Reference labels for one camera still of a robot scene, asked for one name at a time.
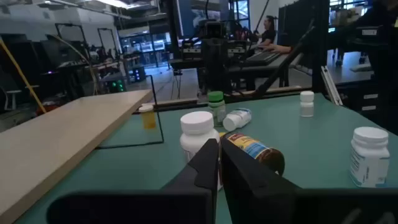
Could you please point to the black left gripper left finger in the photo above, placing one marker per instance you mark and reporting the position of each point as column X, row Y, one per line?
column 205, row 168

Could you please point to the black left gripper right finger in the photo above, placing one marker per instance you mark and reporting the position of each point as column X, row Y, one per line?
column 248, row 186

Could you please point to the brown bottle yellow cap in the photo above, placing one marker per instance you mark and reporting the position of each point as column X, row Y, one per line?
column 264, row 154

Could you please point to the white bottle blue-striped label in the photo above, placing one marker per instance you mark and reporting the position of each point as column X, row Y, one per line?
column 196, row 124

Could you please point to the large white-capped labelled bottle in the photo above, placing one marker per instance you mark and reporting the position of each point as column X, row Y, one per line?
column 233, row 122

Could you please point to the green bottle green cap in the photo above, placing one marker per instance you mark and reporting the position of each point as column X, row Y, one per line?
column 216, row 97

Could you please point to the orange pill vial white cap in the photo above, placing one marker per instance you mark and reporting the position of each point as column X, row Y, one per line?
column 148, row 119

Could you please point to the white Trader Joe's melatonin bottle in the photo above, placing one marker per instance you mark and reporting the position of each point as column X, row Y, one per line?
column 368, row 155

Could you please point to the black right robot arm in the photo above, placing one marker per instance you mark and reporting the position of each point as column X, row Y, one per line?
column 214, row 62

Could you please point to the grey workstation desk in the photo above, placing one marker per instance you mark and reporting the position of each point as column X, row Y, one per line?
column 242, row 70

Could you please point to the black computer blue lights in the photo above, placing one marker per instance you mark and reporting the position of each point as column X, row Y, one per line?
column 138, row 74

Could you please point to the black computer green lights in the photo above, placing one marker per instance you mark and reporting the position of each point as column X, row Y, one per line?
column 117, row 85

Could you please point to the black computer keyboard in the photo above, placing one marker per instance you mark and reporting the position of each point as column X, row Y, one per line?
column 262, row 58

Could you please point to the silver aluminium extrusion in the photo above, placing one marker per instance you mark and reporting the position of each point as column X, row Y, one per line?
column 331, row 85

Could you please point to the black drawer cabinet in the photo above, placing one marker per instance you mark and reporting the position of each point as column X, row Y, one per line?
column 357, row 102

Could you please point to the person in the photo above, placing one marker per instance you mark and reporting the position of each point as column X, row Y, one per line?
column 268, row 35

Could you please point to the yellow diagonal pole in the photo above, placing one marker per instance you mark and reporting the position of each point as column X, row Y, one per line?
column 21, row 74

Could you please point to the white stool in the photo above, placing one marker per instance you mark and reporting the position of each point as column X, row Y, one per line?
column 13, row 92

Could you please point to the black rig frame rail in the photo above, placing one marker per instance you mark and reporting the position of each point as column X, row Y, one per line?
column 280, row 71

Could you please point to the wooden shelf black metal frame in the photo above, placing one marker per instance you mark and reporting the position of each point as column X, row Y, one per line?
column 62, row 133

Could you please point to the black frame stand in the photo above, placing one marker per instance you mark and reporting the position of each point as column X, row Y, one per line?
column 58, row 40
column 99, row 40

